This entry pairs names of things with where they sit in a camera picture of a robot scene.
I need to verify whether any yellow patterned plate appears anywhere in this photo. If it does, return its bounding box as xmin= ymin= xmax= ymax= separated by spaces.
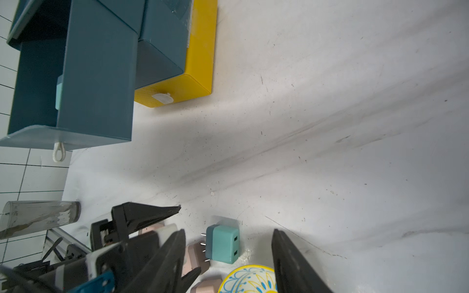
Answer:
xmin=218 ymin=265 xmax=278 ymax=293

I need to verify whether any teal drawer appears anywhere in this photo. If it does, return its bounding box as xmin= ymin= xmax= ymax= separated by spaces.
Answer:
xmin=1 ymin=1 xmax=138 ymax=150

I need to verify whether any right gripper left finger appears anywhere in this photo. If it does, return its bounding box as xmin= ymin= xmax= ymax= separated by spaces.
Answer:
xmin=122 ymin=230 xmax=202 ymax=293

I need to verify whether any teal plug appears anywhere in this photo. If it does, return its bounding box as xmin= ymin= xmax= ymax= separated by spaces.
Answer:
xmin=205 ymin=225 xmax=240 ymax=264
xmin=55 ymin=75 xmax=63 ymax=111

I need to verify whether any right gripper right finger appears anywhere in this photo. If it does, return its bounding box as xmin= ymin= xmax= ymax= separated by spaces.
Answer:
xmin=271 ymin=229 xmax=332 ymax=293

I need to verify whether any yellow bottom drawer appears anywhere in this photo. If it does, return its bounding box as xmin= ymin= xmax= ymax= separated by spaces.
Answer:
xmin=134 ymin=1 xmax=217 ymax=107

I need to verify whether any clear glass cup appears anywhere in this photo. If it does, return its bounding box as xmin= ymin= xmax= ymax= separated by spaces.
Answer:
xmin=1 ymin=201 xmax=81 ymax=240

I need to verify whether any teal drawer cabinet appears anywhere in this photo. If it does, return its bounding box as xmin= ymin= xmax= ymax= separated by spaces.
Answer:
xmin=101 ymin=1 xmax=192 ymax=89

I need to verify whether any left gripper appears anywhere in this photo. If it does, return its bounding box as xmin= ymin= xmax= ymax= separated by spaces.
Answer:
xmin=39 ymin=202 xmax=181 ymax=293

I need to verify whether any pink plug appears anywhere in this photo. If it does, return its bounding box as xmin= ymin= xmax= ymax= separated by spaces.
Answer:
xmin=190 ymin=278 xmax=222 ymax=293
xmin=182 ymin=242 xmax=210 ymax=277
xmin=138 ymin=223 xmax=164 ymax=235

